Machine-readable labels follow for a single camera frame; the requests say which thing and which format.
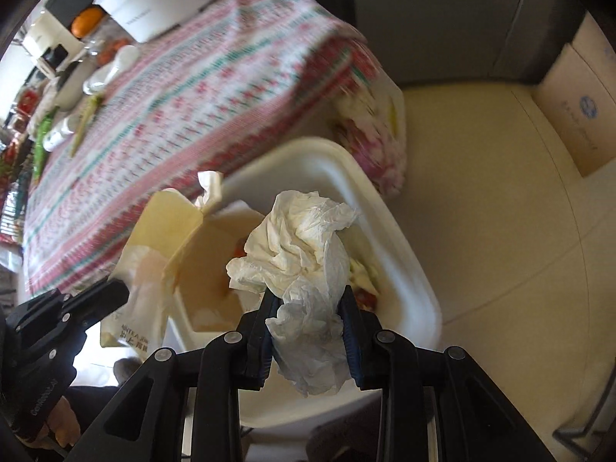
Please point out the floral under tablecloth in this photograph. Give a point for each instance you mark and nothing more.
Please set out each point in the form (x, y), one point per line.
(380, 154)

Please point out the black metal frame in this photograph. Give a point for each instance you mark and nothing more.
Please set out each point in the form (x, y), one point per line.
(577, 435)

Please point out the green snack bag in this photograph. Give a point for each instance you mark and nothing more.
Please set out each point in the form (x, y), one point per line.
(43, 144)

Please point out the orange fruit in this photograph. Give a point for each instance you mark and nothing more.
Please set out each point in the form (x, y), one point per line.
(86, 21)

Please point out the white plastic bin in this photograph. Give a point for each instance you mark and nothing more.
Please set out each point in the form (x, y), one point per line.
(385, 250)

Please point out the yellowish paper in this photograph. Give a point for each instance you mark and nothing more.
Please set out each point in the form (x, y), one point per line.
(358, 272)

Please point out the white oblong object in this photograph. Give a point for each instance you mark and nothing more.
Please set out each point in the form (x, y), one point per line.
(113, 67)

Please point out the patterned striped tablecloth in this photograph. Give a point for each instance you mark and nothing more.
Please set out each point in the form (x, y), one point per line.
(192, 96)

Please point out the red and white carton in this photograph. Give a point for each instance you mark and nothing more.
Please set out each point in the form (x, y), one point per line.
(211, 274)

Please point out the beige packet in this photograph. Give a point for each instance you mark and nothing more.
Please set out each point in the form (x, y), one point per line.
(139, 298)

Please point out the yellow green wrapper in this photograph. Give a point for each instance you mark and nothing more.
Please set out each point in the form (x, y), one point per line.
(86, 120)

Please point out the white tissue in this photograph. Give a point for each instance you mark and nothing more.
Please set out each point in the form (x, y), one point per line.
(211, 187)
(298, 250)

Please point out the dark grey refrigerator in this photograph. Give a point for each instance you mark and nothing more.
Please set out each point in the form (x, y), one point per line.
(433, 19)

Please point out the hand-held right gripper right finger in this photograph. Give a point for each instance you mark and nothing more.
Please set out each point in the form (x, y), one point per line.
(351, 341)

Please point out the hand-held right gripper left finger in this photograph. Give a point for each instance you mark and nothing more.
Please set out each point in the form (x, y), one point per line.
(263, 332)

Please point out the plain cardboard box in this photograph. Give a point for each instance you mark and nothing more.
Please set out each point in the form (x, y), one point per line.
(577, 115)

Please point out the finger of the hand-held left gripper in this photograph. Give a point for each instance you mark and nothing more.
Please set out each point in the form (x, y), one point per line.
(98, 301)

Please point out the white air fryer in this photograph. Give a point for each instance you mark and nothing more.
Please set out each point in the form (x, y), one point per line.
(38, 38)

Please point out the white electric cooking pot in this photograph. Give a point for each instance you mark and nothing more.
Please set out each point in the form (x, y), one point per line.
(154, 5)

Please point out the person's left hand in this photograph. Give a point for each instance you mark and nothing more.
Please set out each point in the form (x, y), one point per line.
(62, 421)

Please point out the glass jar red label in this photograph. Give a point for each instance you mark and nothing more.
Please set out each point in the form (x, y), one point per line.
(29, 101)

